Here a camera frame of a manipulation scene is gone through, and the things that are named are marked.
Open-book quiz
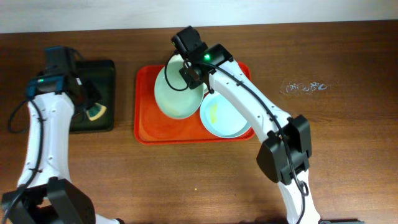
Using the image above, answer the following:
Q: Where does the yellow green scrub sponge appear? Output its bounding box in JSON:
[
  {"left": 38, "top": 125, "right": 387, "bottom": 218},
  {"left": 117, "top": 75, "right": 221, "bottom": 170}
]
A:
[{"left": 86, "top": 103, "right": 107, "bottom": 121}]

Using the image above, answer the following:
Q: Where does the pale green plate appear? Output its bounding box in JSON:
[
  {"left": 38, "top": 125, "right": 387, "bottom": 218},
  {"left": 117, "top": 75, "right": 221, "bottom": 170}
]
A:
[{"left": 154, "top": 55, "right": 207, "bottom": 119}]

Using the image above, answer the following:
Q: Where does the light blue plate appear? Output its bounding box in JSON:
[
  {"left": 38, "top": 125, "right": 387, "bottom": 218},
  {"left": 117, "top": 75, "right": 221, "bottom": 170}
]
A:
[{"left": 200, "top": 92, "right": 251, "bottom": 139}]

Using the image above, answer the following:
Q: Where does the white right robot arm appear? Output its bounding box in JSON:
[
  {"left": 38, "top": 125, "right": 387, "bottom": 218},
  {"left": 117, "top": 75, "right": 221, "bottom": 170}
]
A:
[{"left": 176, "top": 44, "right": 325, "bottom": 223}]

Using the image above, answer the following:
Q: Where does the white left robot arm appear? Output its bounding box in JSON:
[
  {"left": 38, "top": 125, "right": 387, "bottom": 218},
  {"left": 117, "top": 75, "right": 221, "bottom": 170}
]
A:
[{"left": 1, "top": 75, "right": 123, "bottom": 223}]

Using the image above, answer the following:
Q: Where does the black plastic tray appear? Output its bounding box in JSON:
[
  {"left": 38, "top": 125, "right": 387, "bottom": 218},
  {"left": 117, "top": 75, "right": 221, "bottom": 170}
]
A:
[{"left": 70, "top": 59, "right": 116, "bottom": 134}]

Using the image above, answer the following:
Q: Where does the red plastic tray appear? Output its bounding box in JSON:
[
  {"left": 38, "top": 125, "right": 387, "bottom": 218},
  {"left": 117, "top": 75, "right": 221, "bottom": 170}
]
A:
[{"left": 134, "top": 65, "right": 255, "bottom": 145}]

